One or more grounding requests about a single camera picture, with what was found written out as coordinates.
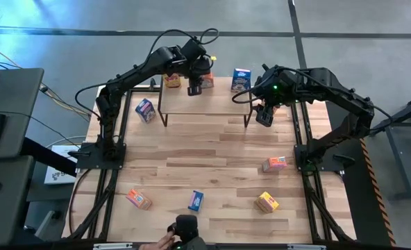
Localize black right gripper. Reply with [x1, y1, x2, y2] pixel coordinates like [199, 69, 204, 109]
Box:
[255, 100, 278, 128]

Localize grey desk with keyboard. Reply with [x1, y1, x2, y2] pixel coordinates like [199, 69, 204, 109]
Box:
[0, 67, 45, 160]

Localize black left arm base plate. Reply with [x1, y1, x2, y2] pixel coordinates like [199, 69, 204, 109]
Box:
[67, 141, 128, 172]

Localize black metal stand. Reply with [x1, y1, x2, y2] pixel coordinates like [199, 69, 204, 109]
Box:
[374, 90, 411, 202]

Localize silver metal bracket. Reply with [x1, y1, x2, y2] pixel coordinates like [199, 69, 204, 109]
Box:
[92, 242, 134, 250]
[287, 244, 327, 250]

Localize white cable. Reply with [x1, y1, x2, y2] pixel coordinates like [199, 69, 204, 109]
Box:
[45, 135, 87, 149]

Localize black mat with hazard stripes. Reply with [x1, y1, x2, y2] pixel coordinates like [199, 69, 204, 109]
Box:
[325, 100, 397, 247]

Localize grey desk with knob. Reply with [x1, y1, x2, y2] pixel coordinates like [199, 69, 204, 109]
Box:
[0, 155, 36, 246]

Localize orange Mini Wheats cereal box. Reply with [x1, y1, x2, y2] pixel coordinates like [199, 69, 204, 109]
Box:
[262, 156, 289, 174]
[125, 188, 153, 211]
[200, 72, 216, 90]

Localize black cable bundle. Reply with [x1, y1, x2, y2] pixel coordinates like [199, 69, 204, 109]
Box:
[38, 82, 94, 122]

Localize white printed box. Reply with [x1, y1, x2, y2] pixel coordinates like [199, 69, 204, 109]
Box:
[44, 144, 78, 185]

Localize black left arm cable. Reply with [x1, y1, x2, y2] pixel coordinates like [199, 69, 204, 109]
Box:
[74, 27, 221, 119]

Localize black keyboard cable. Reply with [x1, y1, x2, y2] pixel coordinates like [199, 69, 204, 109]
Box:
[0, 110, 82, 149]

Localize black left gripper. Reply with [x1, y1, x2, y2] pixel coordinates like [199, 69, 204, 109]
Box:
[187, 57, 214, 97]

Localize black aluminium table frame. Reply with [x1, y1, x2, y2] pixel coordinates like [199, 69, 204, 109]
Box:
[66, 85, 358, 244]

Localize blue Frosted Flakes cereal box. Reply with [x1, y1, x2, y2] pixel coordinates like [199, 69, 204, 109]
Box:
[187, 190, 206, 213]
[230, 67, 253, 94]
[135, 98, 157, 124]

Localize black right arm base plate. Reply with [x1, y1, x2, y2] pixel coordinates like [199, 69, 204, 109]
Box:
[294, 143, 357, 174]

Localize person's hand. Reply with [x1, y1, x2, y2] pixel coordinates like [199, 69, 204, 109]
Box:
[138, 231, 176, 250]

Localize black handheld device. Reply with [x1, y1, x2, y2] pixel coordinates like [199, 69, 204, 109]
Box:
[167, 214, 209, 250]

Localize wooden shelf with black frame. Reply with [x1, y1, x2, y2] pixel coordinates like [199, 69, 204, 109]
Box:
[157, 72, 254, 128]

